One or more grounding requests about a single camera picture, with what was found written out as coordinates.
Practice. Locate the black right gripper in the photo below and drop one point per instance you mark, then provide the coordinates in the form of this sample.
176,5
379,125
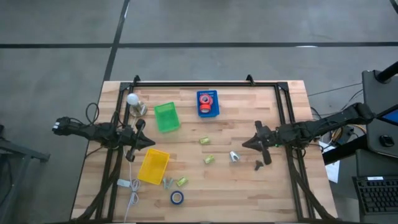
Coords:
269,138

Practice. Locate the blue plastic basket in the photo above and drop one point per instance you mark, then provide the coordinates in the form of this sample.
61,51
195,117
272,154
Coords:
216,105

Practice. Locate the dark metal stand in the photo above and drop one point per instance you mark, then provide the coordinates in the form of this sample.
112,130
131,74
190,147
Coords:
18,151

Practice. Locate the white inline switch box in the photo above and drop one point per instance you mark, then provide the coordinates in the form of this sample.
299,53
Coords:
123,183

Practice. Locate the yellow plastic basket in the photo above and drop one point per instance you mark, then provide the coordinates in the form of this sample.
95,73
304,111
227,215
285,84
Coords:
154,166

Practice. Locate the black keyboard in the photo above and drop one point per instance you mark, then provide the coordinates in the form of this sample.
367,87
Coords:
376,196

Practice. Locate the blue tape roll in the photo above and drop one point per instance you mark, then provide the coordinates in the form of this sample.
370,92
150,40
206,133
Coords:
172,198

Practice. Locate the green staple box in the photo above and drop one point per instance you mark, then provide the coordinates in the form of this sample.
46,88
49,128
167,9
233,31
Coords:
209,159
204,140
182,181

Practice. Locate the dark grey desk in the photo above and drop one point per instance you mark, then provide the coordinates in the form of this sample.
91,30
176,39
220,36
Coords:
373,99

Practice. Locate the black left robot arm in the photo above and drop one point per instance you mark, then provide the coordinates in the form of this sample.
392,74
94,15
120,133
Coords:
90,130

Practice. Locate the monitor with blue screen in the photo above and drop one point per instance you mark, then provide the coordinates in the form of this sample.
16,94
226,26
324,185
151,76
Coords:
391,117

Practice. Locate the black pole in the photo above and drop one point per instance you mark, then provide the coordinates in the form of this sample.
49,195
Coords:
388,72

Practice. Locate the white bulb table lamp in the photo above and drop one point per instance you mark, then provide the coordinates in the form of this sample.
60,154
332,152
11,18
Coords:
132,99

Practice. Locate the white paper sheet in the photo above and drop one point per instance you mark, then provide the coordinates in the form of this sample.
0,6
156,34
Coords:
332,171

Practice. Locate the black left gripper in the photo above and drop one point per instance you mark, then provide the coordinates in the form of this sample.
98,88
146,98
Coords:
132,138

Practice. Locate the green plastic basket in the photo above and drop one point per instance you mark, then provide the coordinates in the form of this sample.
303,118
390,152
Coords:
167,117

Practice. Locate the black computer mouse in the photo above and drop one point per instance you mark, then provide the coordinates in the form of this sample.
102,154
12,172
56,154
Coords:
387,140

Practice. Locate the black aluminium rig frame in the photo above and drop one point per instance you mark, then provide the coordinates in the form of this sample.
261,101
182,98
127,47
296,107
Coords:
186,84

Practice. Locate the black staple remover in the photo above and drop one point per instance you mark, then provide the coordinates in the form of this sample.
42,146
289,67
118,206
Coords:
258,164

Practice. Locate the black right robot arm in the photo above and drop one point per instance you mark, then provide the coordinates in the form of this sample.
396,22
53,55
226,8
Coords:
326,124

